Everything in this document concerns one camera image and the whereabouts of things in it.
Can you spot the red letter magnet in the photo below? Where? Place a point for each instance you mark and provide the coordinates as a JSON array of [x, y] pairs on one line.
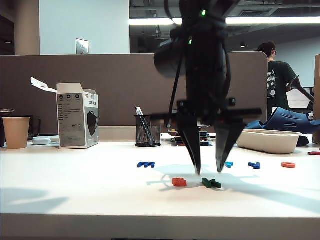
[[313, 153]]

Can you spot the small white case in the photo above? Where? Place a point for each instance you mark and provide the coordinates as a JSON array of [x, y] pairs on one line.
[[41, 141]]

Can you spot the brown paper cup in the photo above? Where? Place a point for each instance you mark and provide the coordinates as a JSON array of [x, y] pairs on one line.
[[16, 133]]

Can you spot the light blue letter r magnet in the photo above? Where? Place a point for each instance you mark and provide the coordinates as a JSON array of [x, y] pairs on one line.
[[230, 164]]

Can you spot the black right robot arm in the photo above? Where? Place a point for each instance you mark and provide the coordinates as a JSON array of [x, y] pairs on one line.
[[202, 50]]

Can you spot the metal wall plate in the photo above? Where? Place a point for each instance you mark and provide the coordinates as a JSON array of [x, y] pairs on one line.
[[82, 46]]

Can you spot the person in dark green shirt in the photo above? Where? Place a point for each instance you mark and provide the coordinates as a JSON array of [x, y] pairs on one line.
[[277, 75]]

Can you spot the white monitor screen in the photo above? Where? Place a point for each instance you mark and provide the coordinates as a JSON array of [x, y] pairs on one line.
[[297, 98]]

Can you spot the blue letter m magnet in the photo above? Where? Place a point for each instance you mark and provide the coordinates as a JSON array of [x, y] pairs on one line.
[[145, 165]]

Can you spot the dark blue letter y magnet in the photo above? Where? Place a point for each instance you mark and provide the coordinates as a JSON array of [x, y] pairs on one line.
[[255, 165]]

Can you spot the white paper sheet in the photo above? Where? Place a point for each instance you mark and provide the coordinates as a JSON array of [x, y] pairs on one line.
[[165, 136]]

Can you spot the white paper pulp tray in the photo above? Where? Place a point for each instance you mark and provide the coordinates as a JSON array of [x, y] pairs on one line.
[[270, 142]]

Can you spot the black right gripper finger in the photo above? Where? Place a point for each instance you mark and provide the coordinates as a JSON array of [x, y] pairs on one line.
[[192, 142], [226, 142]]

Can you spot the black mesh pen holder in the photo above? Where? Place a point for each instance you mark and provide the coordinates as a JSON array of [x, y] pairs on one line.
[[139, 111], [148, 132]]

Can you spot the grey funnel shaped bracket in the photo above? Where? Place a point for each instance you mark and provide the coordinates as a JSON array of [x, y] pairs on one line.
[[303, 88]]

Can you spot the blue slotted rubber clog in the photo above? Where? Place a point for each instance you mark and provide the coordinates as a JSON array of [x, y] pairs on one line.
[[287, 120]]

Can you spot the black ceiling spotlight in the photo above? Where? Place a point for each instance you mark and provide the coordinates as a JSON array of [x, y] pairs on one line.
[[242, 45]]

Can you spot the dark transparent glass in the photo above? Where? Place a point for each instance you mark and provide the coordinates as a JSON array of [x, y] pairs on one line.
[[35, 127]]

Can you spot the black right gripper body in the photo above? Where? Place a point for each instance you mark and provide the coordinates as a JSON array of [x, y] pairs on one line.
[[205, 92]]

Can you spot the green letter k magnet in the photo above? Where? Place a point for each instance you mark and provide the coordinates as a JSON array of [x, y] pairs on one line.
[[208, 183]]

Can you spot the open face mask box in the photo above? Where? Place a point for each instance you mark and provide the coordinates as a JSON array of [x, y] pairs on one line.
[[71, 120]]

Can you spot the orange letter o magnet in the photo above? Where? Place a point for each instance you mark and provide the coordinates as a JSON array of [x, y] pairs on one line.
[[179, 182], [288, 165]]

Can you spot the long ceiling light strip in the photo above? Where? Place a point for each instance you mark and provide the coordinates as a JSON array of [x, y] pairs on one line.
[[300, 20]]

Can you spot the brown desk divider panel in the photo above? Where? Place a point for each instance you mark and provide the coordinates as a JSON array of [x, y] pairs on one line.
[[112, 87]]

